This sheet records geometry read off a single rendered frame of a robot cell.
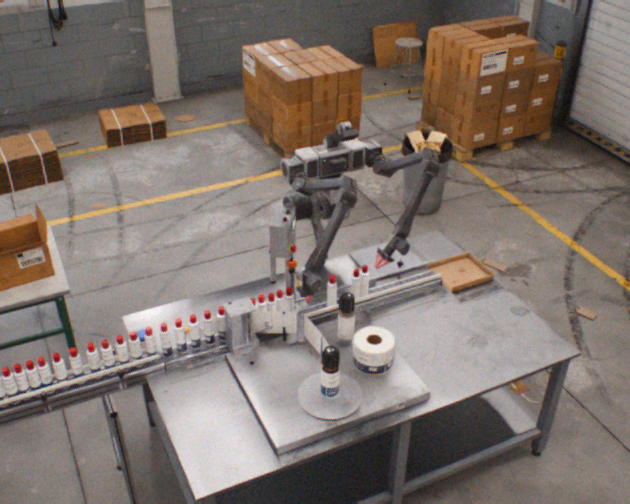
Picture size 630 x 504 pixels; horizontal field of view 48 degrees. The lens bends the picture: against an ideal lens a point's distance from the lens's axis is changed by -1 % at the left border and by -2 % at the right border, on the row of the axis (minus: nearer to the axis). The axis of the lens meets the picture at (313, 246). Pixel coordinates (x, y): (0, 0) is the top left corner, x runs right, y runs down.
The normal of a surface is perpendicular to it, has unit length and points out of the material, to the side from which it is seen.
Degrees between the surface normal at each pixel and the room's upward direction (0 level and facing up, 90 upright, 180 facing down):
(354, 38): 90
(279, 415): 0
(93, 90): 90
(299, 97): 91
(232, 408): 0
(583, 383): 0
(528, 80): 90
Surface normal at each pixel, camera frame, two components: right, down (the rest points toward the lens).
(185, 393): 0.00, -0.83
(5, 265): 0.53, 0.49
